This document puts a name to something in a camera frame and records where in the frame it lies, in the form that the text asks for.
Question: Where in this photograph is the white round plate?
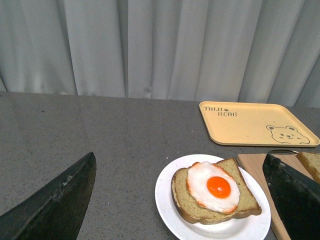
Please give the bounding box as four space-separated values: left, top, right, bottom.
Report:
155 154 271 240

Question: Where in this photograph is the yellow bear tray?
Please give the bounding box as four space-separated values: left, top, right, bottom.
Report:
199 101 320 148

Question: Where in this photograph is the bread slice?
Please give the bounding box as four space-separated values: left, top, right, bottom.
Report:
171 158 262 225
296 152 320 183

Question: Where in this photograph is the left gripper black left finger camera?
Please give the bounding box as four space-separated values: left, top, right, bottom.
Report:
0 152 97 240

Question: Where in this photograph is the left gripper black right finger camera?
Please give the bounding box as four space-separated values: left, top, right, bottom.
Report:
262 153 320 240

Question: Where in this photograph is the grey pleated curtain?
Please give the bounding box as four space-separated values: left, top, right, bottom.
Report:
0 0 320 107

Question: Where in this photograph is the wooden cutting board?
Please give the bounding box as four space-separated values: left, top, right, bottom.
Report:
237 149 313 240

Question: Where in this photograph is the fried egg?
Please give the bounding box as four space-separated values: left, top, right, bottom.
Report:
186 162 240 214

